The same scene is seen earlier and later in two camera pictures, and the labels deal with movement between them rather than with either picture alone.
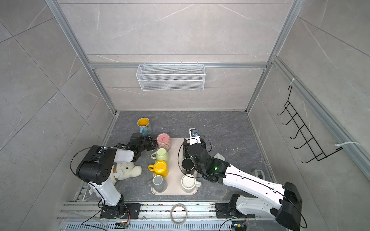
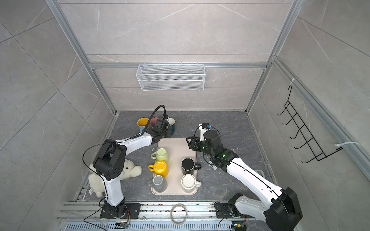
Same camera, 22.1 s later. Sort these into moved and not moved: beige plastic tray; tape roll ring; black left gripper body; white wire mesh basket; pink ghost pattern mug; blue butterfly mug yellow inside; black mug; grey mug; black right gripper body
Moved: black right gripper body; black left gripper body; pink ghost pattern mug
Not moved: white wire mesh basket; grey mug; beige plastic tray; blue butterfly mug yellow inside; black mug; tape roll ring
